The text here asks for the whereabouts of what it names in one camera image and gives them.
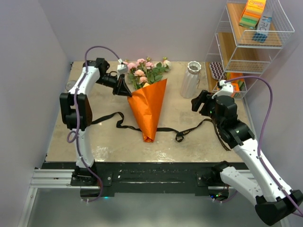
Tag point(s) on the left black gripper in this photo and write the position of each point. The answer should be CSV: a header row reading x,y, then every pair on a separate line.
x,y
125,90

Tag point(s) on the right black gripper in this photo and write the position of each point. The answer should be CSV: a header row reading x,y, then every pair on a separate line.
x,y
204,97

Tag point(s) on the black printed ribbon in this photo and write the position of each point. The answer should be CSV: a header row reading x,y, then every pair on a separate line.
x,y
179,134

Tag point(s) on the orange wrapping paper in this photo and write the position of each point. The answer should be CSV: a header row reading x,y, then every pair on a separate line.
x,y
146,104

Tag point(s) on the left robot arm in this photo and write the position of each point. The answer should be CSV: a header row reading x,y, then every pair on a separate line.
x,y
77,114

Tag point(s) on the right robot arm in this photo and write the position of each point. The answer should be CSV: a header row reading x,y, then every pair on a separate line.
x,y
272,198

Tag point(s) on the white ribbed vase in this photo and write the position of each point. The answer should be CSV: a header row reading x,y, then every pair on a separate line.
x,y
191,79

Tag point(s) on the pink flower bouquet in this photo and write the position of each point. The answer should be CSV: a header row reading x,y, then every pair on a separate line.
x,y
144,72

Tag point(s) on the striped wavy cloth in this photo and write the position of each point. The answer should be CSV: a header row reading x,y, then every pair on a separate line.
x,y
216,70

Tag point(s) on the orange box in basket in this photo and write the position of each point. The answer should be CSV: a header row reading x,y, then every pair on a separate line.
x,y
236,88

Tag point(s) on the small grey round tin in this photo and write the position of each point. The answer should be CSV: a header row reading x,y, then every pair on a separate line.
x,y
69,85

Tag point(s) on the blue puzzle cube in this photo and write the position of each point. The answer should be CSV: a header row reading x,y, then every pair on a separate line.
x,y
259,37

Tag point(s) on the grey tall box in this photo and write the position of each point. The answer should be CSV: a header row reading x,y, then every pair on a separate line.
x,y
264,23

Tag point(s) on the colourful sponge pack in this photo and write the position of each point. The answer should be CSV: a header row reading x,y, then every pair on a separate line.
x,y
252,13

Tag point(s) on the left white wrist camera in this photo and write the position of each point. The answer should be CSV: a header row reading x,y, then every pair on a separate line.
x,y
122,69

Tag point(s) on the white wire shelf rack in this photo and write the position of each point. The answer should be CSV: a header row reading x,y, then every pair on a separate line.
x,y
234,48

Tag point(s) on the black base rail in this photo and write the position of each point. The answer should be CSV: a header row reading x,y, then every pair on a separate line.
x,y
110,178

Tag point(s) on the aluminium frame rail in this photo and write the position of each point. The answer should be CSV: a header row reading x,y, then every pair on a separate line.
x,y
40,199

